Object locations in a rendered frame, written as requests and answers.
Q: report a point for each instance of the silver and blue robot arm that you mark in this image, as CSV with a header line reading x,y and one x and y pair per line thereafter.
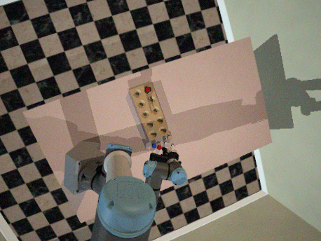
x,y
126,206

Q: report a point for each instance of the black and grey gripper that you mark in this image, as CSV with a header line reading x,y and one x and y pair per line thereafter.
x,y
169,155

